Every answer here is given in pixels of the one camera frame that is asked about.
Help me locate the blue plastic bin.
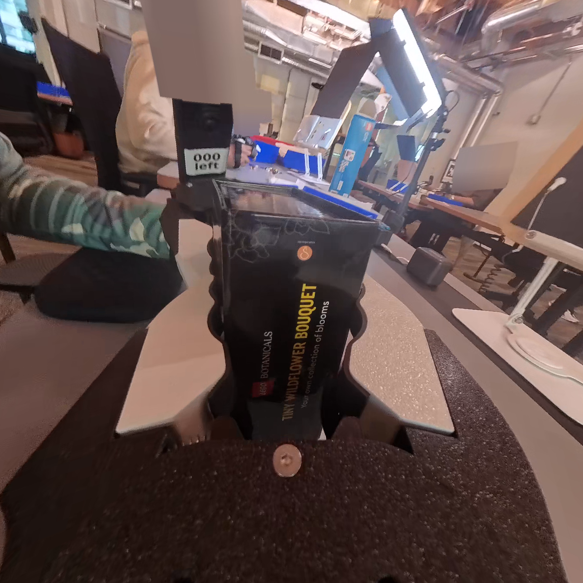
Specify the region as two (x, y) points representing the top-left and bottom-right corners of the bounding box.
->
(292, 181), (381, 219)

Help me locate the bright studio light panel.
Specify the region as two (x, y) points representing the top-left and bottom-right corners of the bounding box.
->
(369, 9), (447, 124)

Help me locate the grey desk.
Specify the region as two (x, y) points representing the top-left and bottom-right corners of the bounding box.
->
(0, 214), (583, 583)

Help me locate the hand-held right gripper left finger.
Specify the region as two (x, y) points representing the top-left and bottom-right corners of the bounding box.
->
(117, 274), (230, 438)

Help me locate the black glossy cardboard box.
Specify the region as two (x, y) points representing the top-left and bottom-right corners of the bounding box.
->
(212, 180), (379, 442)

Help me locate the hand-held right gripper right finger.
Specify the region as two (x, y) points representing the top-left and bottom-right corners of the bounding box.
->
(333, 283), (454, 438)

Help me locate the blue printed carton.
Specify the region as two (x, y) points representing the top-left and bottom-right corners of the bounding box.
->
(333, 114), (376, 195)

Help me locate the person's leg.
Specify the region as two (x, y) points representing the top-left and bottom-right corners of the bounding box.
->
(37, 246), (183, 321)

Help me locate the person's left forearm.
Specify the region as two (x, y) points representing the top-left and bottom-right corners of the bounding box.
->
(0, 132), (174, 260)

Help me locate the black board on white stand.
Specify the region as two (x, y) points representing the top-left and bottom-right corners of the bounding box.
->
(453, 123), (583, 424)

